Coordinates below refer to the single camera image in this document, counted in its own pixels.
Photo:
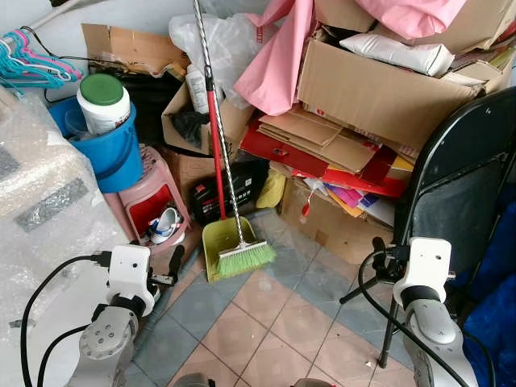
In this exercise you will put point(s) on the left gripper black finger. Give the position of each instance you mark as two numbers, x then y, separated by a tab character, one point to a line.
142	244
176	262

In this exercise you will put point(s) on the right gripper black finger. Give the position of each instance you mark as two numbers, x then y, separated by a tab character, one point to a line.
379	248

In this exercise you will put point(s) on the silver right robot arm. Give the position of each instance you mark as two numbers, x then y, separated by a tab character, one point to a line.
431	330

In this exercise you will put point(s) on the white shoe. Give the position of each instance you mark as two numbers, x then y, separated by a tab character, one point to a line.
165	226

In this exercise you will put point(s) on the pink plastic stool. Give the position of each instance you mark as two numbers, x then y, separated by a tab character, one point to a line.
149	193

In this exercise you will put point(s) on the low brown cardboard box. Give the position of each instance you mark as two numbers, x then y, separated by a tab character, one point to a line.
326	230

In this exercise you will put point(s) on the colourful paper folders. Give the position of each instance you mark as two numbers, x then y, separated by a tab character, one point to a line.
351	197

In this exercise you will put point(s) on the black plastic case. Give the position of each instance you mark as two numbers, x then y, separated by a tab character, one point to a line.
208	197

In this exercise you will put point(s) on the blue plastic bucket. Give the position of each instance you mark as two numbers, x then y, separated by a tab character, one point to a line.
113	157

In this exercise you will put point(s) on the black folding chair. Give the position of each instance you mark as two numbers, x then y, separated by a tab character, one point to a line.
459	193

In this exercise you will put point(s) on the bubble wrapped white appliance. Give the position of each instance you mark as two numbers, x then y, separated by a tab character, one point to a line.
48	201

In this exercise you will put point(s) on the grey robot left leg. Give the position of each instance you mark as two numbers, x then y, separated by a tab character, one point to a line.
193	380

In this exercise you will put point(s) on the grey robot leg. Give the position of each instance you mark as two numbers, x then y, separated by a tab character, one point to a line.
193	380
314	383

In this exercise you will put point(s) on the blue fabric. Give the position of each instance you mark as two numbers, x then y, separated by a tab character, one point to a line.
493	314

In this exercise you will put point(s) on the yellow plastic item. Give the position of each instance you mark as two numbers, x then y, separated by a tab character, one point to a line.
272	191

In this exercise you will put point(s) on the flattened cardboard stack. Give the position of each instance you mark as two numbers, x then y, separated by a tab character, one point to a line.
322	139

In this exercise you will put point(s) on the black cloth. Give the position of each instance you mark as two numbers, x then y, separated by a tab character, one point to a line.
189	126

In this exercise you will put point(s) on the red cardboard sheet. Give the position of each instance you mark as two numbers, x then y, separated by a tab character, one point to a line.
278	155

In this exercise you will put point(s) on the black bag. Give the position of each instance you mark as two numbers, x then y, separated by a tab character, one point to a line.
155	101

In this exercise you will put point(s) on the grey robot right leg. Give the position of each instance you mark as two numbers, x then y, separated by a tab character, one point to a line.
314	383

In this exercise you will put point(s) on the white jar green lid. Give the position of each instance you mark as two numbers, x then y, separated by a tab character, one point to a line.
103	101

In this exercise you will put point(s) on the small open cardboard box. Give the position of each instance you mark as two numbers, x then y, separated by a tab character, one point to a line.
235	121

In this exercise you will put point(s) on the large brown cardboard box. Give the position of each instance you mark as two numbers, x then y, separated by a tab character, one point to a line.
379	93

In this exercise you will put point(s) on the white plastic bottle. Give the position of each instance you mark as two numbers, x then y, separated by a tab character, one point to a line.
196	90

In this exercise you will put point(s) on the torn flat cardboard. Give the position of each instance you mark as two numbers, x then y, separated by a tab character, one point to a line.
133	48

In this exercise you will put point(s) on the white plastic package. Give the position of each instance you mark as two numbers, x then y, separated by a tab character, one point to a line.
399	52

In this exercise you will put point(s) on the hanging pink cloth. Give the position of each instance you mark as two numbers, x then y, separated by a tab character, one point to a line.
278	64

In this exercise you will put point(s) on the cyan plastic hanger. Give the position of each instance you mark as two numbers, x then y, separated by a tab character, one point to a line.
20	72

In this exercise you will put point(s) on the clear plastic bag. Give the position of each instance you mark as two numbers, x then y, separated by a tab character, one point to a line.
226	44

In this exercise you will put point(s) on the bundled pink cloth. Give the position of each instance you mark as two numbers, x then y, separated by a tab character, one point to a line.
411	16

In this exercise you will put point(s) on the cardboard box holding pink cloth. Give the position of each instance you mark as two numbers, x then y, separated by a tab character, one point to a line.
480	24

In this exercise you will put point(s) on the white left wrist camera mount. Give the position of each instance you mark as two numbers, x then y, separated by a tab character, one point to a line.
129	270

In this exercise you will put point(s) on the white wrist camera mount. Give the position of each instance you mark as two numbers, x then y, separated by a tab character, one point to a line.
427	262
129	270

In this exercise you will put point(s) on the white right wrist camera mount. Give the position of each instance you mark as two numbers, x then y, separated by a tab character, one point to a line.
427	262

